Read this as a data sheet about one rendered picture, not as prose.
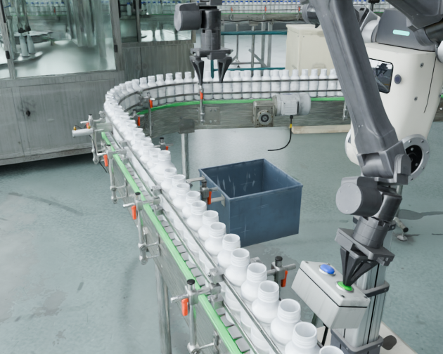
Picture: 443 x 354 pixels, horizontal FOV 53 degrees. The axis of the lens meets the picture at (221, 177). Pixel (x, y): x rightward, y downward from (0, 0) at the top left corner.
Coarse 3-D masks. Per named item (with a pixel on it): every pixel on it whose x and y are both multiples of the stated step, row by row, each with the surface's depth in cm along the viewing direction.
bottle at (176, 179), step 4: (172, 176) 126; (176, 176) 127; (180, 176) 127; (184, 176) 126; (172, 180) 125; (176, 180) 124; (180, 180) 124; (184, 180) 125; (172, 184) 126; (176, 184) 125; (172, 188) 126; (172, 192) 126; (172, 196) 125; (172, 200) 126; (172, 212) 128; (172, 216) 128; (172, 220) 129
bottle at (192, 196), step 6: (192, 192) 117; (198, 192) 117; (186, 198) 115; (192, 198) 114; (198, 198) 115; (186, 204) 116; (186, 210) 116; (186, 216) 116; (186, 222) 116; (186, 234) 118; (186, 240) 119
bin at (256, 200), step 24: (216, 168) 190; (240, 168) 195; (264, 168) 198; (216, 192) 173; (240, 192) 200; (264, 192) 166; (288, 192) 171; (240, 216) 166; (264, 216) 171; (288, 216) 176; (240, 240) 170; (264, 240) 175
